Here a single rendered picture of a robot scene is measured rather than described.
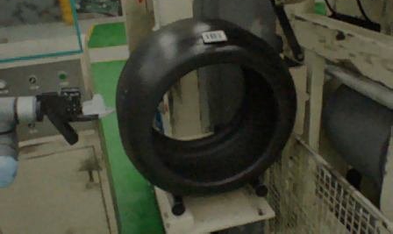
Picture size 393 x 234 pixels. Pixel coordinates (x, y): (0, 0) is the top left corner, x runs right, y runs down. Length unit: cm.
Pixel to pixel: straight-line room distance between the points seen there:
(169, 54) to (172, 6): 37
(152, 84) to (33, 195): 107
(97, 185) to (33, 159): 31
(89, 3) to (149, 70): 907
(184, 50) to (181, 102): 47
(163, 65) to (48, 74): 81
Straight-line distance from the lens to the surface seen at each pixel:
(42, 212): 198
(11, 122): 114
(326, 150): 209
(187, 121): 149
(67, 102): 110
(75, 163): 183
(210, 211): 136
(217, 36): 102
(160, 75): 100
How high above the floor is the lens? 167
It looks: 24 degrees down
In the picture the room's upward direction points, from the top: 4 degrees counter-clockwise
